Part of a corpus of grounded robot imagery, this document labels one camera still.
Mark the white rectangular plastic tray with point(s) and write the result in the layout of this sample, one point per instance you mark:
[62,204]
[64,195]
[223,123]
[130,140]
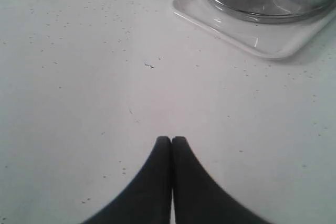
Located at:
[262,40]

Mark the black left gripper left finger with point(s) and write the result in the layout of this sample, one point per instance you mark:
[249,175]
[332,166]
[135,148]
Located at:
[147,198]

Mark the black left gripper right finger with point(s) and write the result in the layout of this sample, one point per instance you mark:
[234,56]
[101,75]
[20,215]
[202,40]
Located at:
[197,197]

